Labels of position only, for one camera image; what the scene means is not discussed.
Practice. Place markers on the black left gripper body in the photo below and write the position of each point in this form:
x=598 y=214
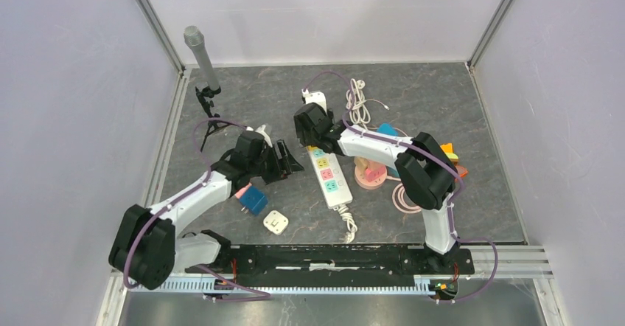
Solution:
x=270 y=169

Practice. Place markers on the light blue plug adapter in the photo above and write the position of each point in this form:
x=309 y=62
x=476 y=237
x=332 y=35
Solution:
x=387 y=129

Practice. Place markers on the orange round plug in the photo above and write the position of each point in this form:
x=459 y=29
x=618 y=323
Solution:
x=462 y=171

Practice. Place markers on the pink round socket base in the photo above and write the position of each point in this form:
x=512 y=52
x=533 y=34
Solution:
x=370 y=179

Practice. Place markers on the pink cube socket adapter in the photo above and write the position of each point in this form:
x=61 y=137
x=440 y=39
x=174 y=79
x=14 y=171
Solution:
x=240 y=193

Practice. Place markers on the blue cube socket adapter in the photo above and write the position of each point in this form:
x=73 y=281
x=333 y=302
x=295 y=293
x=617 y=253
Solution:
x=254 y=201

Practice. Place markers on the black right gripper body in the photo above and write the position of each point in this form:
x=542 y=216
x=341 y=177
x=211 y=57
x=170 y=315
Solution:
x=310 y=140

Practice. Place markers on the beige cube socket adapter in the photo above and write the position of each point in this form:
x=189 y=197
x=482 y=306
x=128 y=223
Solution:
x=361 y=163

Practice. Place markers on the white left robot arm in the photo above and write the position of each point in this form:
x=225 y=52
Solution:
x=148 y=246

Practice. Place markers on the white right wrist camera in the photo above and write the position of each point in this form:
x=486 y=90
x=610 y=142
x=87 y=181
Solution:
x=317 y=97

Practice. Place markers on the yellow green toy block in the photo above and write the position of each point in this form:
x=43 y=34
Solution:
x=448 y=149

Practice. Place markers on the white power strip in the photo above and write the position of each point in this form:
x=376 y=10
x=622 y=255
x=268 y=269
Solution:
x=330 y=176

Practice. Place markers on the grey microphone on stand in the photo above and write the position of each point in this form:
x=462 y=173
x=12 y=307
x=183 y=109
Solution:
x=206 y=90

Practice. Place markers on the white plug adapter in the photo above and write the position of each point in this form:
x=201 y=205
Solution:
x=275 y=222

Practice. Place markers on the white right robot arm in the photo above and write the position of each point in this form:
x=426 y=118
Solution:
x=429 y=178

